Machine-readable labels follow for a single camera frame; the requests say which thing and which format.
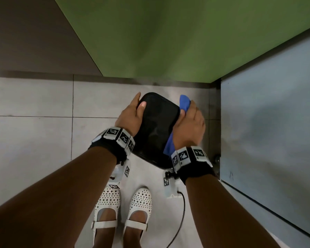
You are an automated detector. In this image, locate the person's right hand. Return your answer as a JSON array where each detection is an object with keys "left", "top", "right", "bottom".
[{"left": 172, "top": 100, "right": 206, "bottom": 151}]

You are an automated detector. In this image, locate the black wristband with markers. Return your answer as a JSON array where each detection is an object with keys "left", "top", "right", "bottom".
[
  {"left": 88, "top": 126, "right": 136, "bottom": 164},
  {"left": 170, "top": 146, "right": 217, "bottom": 185}
]

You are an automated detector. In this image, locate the white perforated shoe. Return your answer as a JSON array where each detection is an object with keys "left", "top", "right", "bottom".
[
  {"left": 123, "top": 187, "right": 153, "bottom": 243},
  {"left": 91, "top": 187, "right": 121, "bottom": 246}
]

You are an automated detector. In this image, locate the black right wristband with markers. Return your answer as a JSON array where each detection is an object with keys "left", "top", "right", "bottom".
[{"left": 170, "top": 146, "right": 217, "bottom": 185}]

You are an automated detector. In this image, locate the white perforated left shoe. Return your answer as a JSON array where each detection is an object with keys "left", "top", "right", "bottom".
[{"left": 91, "top": 187, "right": 121, "bottom": 246}]

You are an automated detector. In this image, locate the person's left hand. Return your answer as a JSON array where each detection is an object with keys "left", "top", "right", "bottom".
[{"left": 115, "top": 92, "right": 147, "bottom": 137}]

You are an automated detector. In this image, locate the person's right forearm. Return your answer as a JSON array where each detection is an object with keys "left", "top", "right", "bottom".
[{"left": 185, "top": 174, "right": 282, "bottom": 248}]

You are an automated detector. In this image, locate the blue cleaning cloth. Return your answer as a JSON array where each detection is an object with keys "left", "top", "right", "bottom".
[{"left": 163, "top": 94, "right": 191, "bottom": 157}]

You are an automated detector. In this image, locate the person's left forearm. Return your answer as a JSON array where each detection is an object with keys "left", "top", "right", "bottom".
[{"left": 0, "top": 146, "right": 117, "bottom": 248}]

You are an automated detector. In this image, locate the black plastic waste bin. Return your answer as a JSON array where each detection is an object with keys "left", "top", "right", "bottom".
[{"left": 132, "top": 92, "right": 181, "bottom": 169}]

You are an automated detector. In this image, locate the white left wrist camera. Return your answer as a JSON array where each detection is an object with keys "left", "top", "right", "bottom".
[{"left": 108, "top": 160, "right": 131, "bottom": 190}]

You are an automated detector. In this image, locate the black left wristband with markers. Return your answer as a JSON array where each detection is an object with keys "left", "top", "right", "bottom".
[{"left": 88, "top": 126, "right": 136, "bottom": 164}]

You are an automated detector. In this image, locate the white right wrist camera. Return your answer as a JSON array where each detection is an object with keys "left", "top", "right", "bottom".
[{"left": 163, "top": 172, "right": 183, "bottom": 198}]

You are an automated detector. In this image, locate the black cable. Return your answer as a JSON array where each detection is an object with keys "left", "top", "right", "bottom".
[{"left": 166, "top": 191, "right": 186, "bottom": 248}]

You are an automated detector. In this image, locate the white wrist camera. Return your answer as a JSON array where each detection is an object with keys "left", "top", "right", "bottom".
[
  {"left": 108, "top": 160, "right": 131, "bottom": 190},
  {"left": 163, "top": 172, "right": 183, "bottom": 198}
]

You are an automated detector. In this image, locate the grey cabinet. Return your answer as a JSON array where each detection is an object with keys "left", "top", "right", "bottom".
[{"left": 219, "top": 31, "right": 310, "bottom": 243}]

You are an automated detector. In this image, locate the white perforated right shoe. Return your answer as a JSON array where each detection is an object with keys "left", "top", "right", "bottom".
[{"left": 123, "top": 187, "right": 153, "bottom": 243}]

